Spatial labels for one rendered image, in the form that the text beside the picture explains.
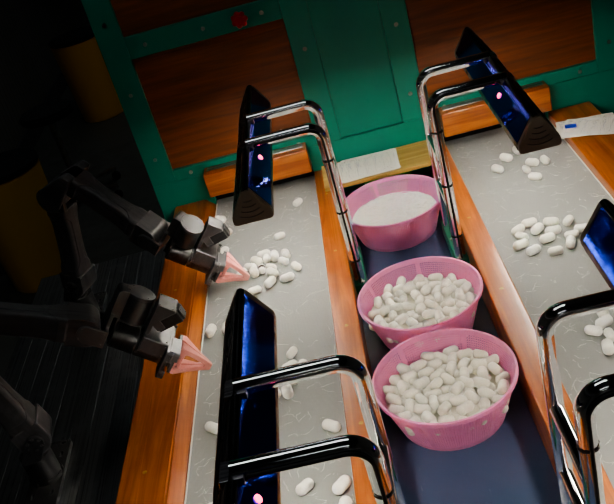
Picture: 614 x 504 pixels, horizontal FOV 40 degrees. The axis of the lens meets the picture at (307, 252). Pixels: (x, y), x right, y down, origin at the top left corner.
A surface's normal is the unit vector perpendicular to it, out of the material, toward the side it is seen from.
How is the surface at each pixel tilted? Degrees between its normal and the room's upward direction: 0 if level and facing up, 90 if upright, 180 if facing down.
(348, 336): 0
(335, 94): 90
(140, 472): 0
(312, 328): 0
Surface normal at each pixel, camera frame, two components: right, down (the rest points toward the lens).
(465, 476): -0.25, -0.84
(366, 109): 0.04, 0.49
